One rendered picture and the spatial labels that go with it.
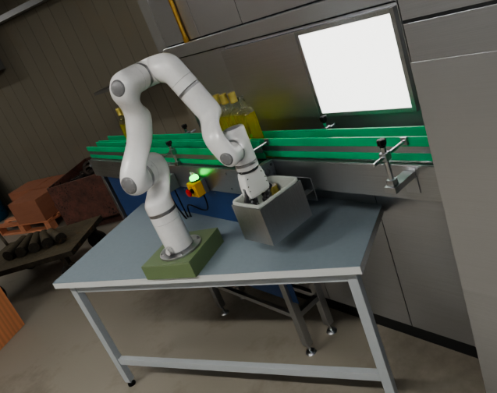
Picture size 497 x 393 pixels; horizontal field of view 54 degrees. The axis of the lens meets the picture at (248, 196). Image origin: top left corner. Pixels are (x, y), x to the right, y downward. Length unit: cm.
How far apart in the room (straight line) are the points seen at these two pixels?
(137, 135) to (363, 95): 84
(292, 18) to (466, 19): 90
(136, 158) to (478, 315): 127
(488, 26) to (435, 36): 11
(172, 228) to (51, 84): 470
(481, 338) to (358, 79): 92
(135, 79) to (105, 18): 395
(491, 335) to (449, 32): 86
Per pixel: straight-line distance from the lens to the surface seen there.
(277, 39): 200
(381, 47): 171
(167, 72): 173
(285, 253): 193
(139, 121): 188
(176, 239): 206
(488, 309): 154
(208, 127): 168
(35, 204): 625
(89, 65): 606
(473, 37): 116
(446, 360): 241
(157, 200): 201
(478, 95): 120
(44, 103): 676
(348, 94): 186
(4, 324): 426
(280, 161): 198
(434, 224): 197
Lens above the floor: 169
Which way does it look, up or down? 21 degrees down
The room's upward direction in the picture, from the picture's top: 22 degrees counter-clockwise
